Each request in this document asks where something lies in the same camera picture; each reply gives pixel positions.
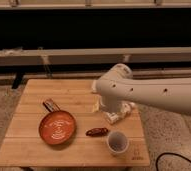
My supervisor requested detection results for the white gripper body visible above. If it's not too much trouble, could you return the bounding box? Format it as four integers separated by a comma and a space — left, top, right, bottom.
100, 101, 136, 125

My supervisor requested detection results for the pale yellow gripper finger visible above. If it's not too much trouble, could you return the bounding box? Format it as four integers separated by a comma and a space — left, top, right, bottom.
92, 96, 100, 113

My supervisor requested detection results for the dark red pepper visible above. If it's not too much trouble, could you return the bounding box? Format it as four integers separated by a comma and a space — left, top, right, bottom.
86, 128, 109, 137

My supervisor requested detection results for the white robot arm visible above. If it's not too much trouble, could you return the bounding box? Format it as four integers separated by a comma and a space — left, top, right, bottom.
92, 63, 191, 116

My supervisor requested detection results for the small white block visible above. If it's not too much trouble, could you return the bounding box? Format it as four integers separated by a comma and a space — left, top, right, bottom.
91, 80, 97, 93

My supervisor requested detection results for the white cup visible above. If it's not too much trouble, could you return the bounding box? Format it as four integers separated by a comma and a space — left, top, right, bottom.
106, 131, 129, 156

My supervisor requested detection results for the wooden table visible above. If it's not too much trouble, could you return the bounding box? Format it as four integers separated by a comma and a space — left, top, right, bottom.
0, 79, 150, 167

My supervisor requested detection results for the orange pan with wooden handle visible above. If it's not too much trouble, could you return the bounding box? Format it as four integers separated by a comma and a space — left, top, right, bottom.
38, 99, 76, 145

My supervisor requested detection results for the black cable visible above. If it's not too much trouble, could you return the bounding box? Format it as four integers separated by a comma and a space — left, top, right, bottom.
155, 152, 191, 171

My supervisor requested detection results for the grey horizontal rail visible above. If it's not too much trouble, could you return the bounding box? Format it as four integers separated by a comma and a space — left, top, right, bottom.
0, 47, 191, 66

